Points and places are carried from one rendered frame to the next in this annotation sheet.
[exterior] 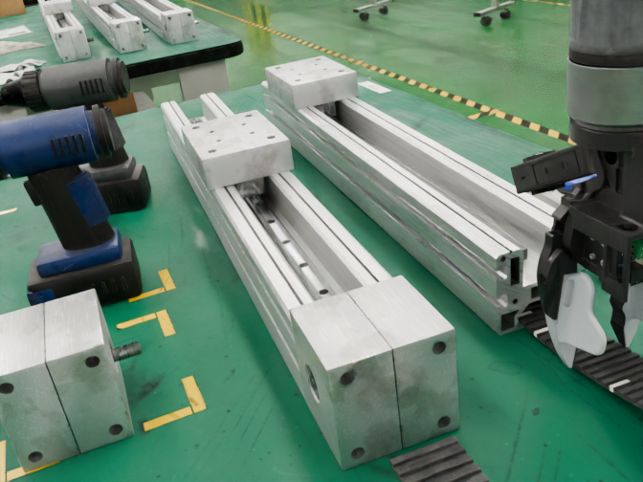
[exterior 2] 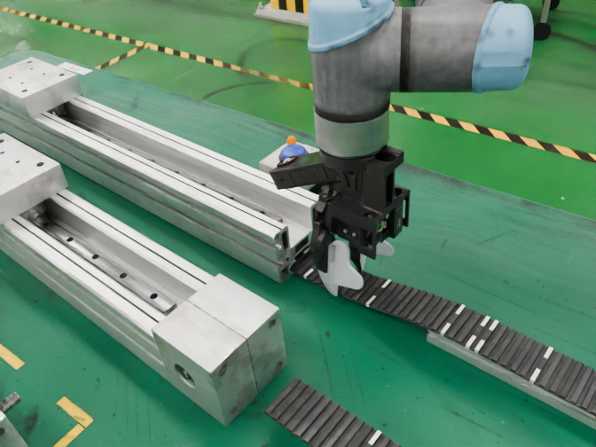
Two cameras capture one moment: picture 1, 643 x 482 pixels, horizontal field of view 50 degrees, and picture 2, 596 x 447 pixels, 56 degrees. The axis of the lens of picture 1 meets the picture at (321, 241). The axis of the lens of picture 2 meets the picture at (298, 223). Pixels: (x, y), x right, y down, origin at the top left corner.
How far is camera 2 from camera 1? 0.18 m
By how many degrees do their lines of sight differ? 29
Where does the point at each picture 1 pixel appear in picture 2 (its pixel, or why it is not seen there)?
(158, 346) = (15, 380)
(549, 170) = (303, 176)
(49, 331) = not seen: outside the picture
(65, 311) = not seen: outside the picture
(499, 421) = (309, 348)
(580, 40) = (326, 105)
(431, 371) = (269, 340)
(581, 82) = (331, 131)
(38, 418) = not seen: outside the picture
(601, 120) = (347, 154)
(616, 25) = (352, 98)
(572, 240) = (332, 223)
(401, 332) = (245, 323)
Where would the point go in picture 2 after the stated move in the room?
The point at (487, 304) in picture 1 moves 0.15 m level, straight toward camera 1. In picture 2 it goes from (269, 265) to (309, 351)
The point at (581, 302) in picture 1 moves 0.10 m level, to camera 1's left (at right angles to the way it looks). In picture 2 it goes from (341, 259) to (270, 299)
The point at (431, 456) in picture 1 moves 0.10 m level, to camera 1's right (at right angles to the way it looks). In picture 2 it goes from (289, 398) to (365, 348)
